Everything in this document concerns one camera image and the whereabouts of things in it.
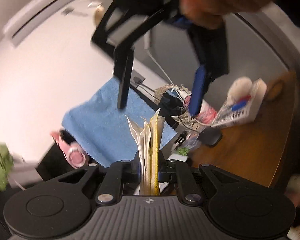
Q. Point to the red pen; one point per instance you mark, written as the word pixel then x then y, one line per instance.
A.
pixel 244 98

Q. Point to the black monitor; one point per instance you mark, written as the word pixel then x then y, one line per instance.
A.
pixel 52 162

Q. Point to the pink headset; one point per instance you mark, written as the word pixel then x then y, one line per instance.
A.
pixel 73 155

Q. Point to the black clip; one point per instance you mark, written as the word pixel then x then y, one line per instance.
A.
pixel 180 139

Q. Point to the white lamp bar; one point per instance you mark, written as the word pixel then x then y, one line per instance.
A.
pixel 147 40

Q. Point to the green wrappers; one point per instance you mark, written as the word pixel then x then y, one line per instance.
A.
pixel 182 151

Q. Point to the green paper bag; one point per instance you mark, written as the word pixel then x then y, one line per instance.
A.
pixel 0 167

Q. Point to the pink lotion pump bottle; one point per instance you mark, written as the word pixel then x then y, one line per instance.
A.
pixel 207 112

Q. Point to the white storage box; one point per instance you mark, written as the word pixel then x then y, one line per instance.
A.
pixel 25 167

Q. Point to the woven basket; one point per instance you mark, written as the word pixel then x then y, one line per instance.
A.
pixel 165 92

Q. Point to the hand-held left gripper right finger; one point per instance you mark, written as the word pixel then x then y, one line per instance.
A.
pixel 166 173

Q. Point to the blue pen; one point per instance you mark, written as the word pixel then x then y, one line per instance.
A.
pixel 238 106

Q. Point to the black computer mouse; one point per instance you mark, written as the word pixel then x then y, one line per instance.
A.
pixel 211 137

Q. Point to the black and white book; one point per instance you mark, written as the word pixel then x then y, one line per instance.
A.
pixel 240 116

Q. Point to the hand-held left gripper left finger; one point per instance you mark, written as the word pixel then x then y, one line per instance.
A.
pixel 133 172

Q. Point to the black power plug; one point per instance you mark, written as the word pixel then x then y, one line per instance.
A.
pixel 138 80

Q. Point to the blue towel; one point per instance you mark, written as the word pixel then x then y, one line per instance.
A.
pixel 102 125

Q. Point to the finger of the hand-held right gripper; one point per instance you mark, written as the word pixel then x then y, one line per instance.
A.
pixel 198 90
pixel 123 80

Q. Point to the yellow and white plastic bag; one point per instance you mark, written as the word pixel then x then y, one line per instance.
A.
pixel 152 155

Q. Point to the grey wall socket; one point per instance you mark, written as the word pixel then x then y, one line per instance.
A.
pixel 137 74

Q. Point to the white air conditioner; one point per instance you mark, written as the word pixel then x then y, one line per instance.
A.
pixel 35 12

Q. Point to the white plush toy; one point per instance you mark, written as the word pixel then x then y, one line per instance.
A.
pixel 238 90

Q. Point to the clear plastic box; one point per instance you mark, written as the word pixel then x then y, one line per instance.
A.
pixel 193 140

